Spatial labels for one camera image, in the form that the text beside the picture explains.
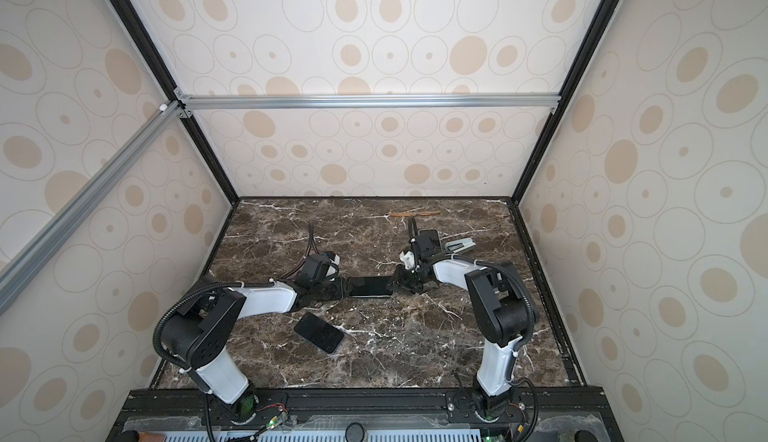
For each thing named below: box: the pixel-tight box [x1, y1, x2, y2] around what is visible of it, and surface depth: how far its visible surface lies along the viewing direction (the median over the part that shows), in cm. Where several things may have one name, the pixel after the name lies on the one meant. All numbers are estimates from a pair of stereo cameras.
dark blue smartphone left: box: [294, 312, 344, 354], surface depth 88 cm
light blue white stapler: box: [444, 238, 476, 254], surface depth 105 cm
